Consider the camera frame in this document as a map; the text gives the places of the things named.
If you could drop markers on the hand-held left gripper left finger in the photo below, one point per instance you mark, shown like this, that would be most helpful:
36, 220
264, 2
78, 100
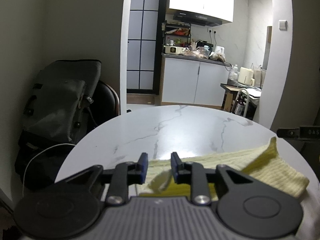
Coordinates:
143, 168

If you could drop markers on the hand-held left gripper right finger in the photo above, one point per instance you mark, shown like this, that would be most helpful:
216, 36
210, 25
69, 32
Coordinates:
175, 168

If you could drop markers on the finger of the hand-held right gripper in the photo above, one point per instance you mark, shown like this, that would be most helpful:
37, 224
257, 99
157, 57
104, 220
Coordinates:
287, 132

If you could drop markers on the yellow knitted towel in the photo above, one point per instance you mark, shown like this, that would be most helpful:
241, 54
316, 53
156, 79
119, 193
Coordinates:
275, 172

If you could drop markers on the dark glass bottle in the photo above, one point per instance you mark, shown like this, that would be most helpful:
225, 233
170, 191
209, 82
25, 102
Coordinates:
238, 107

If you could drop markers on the beige paper bag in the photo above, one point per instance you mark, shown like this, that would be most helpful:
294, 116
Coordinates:
260, 77

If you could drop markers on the cream countertop appliance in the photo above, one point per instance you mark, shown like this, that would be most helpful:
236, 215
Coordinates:
245, 76

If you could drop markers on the wooden side table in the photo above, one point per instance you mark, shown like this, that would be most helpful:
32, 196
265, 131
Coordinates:
228, 87

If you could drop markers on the black chair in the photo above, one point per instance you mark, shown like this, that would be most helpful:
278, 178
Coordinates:
107, 100

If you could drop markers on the clear plastic bottle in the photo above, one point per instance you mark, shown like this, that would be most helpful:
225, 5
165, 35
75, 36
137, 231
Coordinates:
233, 72

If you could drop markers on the white lower kitchen cabinet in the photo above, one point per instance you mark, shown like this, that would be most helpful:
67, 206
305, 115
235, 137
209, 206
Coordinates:
180, 82

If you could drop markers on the black bag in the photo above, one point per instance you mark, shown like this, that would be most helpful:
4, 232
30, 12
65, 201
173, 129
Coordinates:
37, 172

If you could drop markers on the white kettle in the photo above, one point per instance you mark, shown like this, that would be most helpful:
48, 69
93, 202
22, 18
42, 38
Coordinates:
219, 50

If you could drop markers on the grey backpack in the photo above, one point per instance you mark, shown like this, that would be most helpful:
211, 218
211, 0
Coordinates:
57, 100

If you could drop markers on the black-framed glass door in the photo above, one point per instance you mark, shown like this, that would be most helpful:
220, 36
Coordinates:
136, 55

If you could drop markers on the pile of food bags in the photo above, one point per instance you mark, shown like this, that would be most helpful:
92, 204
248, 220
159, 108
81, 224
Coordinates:
200, 53

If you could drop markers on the small white appliance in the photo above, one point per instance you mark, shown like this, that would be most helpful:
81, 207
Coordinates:
172, 50

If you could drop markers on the black countertop appliance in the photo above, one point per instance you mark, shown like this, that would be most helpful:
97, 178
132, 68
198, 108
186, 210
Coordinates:
203, 43

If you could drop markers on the black kitchen rack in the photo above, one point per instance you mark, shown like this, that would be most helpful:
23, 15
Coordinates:
176, 31

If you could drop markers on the black range hood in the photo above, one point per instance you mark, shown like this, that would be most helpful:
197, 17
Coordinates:
195, 18

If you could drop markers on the white tube frame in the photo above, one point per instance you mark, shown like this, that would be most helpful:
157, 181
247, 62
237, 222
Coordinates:
246, 93

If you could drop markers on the grey light switch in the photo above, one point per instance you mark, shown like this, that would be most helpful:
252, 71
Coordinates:
282, 25

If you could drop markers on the white wall socket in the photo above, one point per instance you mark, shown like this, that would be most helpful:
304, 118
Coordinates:
212, 31

